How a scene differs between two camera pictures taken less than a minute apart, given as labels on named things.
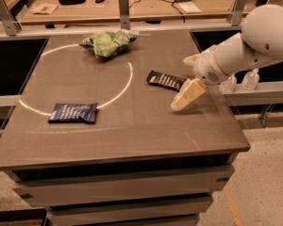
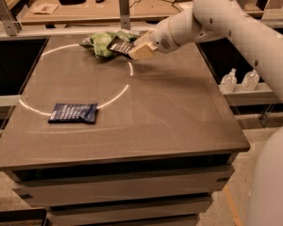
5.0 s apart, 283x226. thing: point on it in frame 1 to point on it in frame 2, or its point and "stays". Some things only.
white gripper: (206, 67) to (160, 39)
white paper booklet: (190, 8) stays
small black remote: (100, 0) stays
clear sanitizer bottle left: (227, 87) stays
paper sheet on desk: (44, 8) stays
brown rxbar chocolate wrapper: (167, 81) to (121, 45)
